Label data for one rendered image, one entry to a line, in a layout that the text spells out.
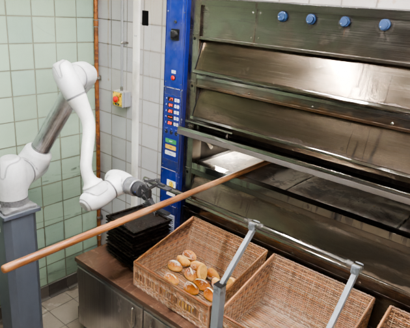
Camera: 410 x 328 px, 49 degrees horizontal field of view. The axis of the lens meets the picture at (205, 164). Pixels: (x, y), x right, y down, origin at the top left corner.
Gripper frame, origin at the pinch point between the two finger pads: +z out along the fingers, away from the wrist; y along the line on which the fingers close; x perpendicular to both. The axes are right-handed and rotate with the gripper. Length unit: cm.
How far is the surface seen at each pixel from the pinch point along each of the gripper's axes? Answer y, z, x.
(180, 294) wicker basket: 49, 8, -4
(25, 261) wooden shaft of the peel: 1, 2, 71
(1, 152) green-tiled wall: 5, -123, 17
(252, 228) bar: 4.5, 38.5, -15.5
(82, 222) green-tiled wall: 71, -123, -39
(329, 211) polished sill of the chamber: 2, 57, -54
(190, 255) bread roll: 54, -18, -41
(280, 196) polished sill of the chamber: 4, 30, -54
